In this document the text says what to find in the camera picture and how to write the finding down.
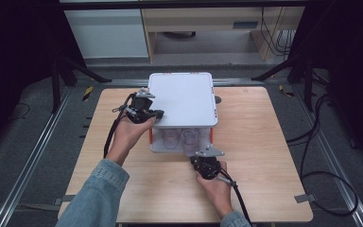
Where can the person's right hand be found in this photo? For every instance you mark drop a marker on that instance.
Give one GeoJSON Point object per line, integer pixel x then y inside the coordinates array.
{"type": "Point", "coordinates": [216, 192]}

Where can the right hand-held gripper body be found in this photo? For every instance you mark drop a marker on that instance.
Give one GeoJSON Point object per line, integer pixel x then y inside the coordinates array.
{"type": "Point", "coordinates": [207, 165]}

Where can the white storage box lid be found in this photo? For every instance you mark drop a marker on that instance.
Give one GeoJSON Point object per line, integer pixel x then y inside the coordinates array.
{"type": "Point", "coordinates": [182, 97]}

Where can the light wooden desk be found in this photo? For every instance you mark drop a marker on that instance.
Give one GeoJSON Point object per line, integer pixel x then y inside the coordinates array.
{"type": "Point", "coordinates": [201, 20]}

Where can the yellow black tape strip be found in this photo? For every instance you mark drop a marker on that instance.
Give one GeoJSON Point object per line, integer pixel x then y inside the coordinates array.
{"type": "Point", "coordinates": [87, 93]}

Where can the metal floor rail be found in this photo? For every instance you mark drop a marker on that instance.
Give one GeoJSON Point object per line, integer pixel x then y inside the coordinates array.
{"type": "Point", "coordinates": [28, 167]}
{"type": "Point", "coordinates": [337, 170]}

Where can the black metal stand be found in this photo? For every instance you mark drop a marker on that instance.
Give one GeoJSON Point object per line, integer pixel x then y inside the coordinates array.
{"type": "Point", "coordinates": [302, 72]}
{"type": "Point", "coordinates": [56, 85]}

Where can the person's left hand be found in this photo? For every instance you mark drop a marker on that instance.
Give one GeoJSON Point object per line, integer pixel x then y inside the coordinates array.
{"type": "Point", "coordinates": [126, 138]}

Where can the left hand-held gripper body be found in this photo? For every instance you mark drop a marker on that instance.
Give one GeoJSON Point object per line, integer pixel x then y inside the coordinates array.
{"type": "Point", "coordinates": [140, 105]}

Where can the white cabinet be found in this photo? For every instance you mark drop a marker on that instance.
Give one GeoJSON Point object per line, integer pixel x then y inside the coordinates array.
{"type": "Point", "coordinates": [107, 33]}

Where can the grey tape piece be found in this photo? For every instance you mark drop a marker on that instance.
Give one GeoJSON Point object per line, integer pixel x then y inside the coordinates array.
{"type": "Point", "coordinates": [63, 199]}
{"type": "Point", "coordinates": [305, 198]}

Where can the translucent storage box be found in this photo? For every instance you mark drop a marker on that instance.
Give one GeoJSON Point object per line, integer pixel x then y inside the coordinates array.
{"type": "Point", "coordinates": [156, 144]}

